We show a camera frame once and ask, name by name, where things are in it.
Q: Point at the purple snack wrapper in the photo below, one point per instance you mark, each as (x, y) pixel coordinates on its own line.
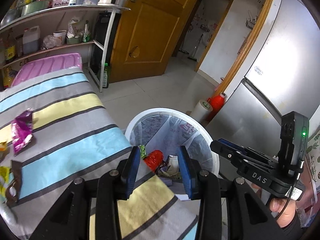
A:
(22, 130)

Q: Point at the red wrapper in bin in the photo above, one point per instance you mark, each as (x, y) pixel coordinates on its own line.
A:
(154, 160)

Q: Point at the white trash bin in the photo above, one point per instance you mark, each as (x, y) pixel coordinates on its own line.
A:
(166, 130)

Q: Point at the green bottle on shelf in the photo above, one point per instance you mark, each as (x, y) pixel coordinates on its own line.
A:
(86, 35)

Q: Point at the white plastic bucket on shelf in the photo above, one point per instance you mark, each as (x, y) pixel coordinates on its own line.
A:
(61, 34)

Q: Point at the white plastic bag on shelf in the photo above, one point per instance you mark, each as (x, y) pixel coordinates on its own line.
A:
(75, 27)

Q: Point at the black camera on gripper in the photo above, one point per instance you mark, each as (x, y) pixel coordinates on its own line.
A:
(294, 135)

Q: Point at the green glass bottle on floor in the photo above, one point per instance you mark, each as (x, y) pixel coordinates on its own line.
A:
(106, 75)

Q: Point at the metal kitchen shelf rack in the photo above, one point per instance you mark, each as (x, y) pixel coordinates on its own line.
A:
(47, 41)

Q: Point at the brown chocolate wrapper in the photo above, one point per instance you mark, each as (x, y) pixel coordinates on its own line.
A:
(13, 190)

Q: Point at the white plastic jerrycan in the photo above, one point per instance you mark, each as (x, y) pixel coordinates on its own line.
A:
(31, 40)

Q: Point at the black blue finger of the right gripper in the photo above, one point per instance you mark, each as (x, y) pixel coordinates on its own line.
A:
(232, 152)

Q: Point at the striped tablecloth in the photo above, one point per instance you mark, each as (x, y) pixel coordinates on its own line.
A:
(74, 136)

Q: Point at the silver refrigerator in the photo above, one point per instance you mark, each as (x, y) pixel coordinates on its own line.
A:
(283, 78)

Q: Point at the white tape roll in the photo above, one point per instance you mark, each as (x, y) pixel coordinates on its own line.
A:
(201, 111)

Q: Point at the pink plastic tray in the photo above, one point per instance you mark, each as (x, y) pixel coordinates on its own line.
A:
(47, 65)

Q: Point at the person's right hand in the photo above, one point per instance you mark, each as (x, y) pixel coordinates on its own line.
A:
(277, 205)

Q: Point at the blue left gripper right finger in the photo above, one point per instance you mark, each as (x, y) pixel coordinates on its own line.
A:
(188, 173)

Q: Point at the wooden door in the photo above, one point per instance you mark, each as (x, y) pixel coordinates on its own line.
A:
(146, 37)

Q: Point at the red thermos bottle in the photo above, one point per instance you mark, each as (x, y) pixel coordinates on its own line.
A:
(216, 103)

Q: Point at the green metal basin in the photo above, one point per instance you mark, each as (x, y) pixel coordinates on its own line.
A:
(35, 7)

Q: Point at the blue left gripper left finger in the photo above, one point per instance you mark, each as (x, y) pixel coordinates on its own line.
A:
(129, 173)

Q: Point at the yellow snack wrapper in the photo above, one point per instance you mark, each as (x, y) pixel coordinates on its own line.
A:
(5, 180)

